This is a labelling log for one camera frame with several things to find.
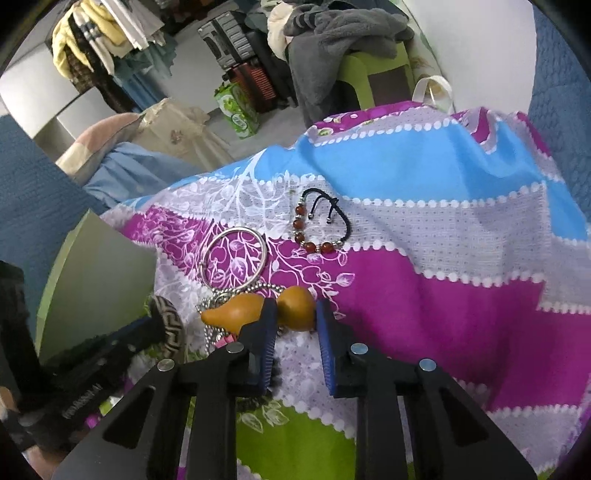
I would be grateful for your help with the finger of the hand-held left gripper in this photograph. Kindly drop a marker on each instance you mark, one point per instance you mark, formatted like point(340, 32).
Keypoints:
point(136, 334)

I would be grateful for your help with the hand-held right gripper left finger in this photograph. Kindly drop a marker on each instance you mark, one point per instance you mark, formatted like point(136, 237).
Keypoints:
point(264, 350)

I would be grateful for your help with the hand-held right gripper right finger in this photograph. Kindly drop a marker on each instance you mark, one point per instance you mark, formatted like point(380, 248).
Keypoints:
point(326, 357)

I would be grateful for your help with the pale green cardboard box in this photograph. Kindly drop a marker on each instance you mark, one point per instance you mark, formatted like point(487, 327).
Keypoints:
point(97, 277)

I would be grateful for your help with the silver bangle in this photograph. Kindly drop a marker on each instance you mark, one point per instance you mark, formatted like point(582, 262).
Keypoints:
point(208, 258)

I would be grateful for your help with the colourful printed blanket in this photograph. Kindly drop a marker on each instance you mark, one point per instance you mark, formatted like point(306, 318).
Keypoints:
point(415, 230)

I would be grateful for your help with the light blue cloth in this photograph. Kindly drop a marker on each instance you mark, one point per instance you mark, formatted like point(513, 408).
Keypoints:
point(134, 170)

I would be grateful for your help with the blue quilted cover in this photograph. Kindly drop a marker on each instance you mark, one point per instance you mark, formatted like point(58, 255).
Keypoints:
point(558, 115)
point(37, 194)

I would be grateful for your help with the pink pillow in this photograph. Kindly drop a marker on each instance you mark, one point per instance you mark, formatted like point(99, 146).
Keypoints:
point(101, 138)

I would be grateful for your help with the beige printed cloth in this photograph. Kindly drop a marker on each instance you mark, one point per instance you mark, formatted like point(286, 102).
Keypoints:
point(184, 129)

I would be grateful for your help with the green shopping bag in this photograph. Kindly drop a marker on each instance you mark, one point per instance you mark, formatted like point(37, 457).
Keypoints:
point(238, 110)

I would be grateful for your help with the red suitcase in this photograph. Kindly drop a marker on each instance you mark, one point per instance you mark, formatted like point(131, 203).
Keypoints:
point(254, 87)

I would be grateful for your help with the hanging clothes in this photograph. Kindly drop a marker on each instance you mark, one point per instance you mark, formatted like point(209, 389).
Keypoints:
point(97, 41)

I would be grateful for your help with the green plastic stool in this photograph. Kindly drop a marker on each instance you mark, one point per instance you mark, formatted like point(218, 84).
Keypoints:
point(369, 62)

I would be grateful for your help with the grey fleece blanket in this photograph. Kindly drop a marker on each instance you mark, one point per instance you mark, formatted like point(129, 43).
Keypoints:
point(318, 55)

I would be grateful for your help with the dark grey suitcase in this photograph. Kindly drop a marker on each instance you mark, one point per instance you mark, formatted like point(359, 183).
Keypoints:
point(221, 39)

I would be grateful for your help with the cream jacket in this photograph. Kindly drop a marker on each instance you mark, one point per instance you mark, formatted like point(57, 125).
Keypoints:
point(277, 32)

